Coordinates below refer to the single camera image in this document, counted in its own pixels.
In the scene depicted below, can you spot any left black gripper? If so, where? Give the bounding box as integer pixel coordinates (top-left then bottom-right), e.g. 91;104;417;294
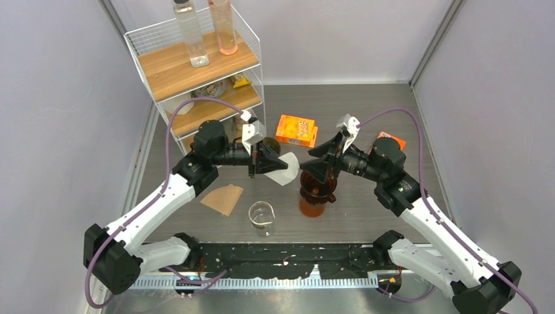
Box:
212;139;289;179

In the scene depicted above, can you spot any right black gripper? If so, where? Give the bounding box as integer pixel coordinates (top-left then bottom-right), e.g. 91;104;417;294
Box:
299;131;385;184

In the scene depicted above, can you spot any white paper coffee filter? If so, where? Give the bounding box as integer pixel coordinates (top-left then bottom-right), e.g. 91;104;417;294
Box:
264;152;300;186

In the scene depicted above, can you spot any amber brown glass dripper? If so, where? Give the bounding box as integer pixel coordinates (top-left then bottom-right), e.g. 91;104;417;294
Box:
300;171;338;205

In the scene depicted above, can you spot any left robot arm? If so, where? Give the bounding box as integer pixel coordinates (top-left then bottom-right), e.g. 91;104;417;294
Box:
83;120;299;295

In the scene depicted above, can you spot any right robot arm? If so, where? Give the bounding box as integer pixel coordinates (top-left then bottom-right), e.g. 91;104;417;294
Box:
300;132;522;313

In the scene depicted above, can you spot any dark green glass dripper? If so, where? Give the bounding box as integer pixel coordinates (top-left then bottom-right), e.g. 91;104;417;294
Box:
263;137;281;156

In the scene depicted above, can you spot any brown paper coffee filter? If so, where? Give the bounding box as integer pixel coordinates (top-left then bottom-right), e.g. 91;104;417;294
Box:
200;184;243;217

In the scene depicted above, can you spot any orange sponge box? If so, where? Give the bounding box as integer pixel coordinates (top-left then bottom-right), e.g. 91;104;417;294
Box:
275;114;318;148

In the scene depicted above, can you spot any clear glass carafe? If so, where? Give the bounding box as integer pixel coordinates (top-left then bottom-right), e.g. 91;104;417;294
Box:
248;201;276;237

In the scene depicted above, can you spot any amber glass carafe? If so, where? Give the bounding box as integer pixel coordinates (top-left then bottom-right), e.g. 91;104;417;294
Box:
298;198;325;218

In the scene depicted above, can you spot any orange photo printed package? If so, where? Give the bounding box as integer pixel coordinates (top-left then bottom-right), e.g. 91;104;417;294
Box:
377;131;406;152

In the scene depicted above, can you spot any yellow snack bag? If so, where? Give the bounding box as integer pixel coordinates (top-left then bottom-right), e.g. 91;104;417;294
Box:
230;72;252;89

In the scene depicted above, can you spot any cartoon printed round tin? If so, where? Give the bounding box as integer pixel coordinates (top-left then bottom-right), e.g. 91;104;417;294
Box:
193;79;227;99

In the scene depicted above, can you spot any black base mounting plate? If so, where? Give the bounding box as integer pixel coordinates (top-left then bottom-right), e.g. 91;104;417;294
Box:
174;243;401;279

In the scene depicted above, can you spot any white cup on shelf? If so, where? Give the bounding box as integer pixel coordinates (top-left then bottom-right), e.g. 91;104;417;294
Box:
163;95;194;115

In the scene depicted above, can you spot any clear tall bottle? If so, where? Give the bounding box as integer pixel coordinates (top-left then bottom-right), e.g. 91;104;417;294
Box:
173;0;209;68

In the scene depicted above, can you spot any pink tinted tall bottle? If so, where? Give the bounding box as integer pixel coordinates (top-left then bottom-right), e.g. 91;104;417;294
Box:
207;0;238;56

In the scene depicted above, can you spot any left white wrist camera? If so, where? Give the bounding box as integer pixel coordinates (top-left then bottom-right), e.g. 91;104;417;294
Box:
240;110;266;155

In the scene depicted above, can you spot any white wire wooden shelf rack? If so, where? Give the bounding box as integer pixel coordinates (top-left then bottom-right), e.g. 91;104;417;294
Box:
124;9;264;154

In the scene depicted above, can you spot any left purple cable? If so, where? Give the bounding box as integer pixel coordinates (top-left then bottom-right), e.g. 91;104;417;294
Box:
84;97;250;309

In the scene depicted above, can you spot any purple cable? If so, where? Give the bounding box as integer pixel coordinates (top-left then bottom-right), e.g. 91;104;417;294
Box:
84;97;250;309
355;107;539;314

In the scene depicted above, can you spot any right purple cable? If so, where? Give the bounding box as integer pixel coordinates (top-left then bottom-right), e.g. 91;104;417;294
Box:
355;107;539;314

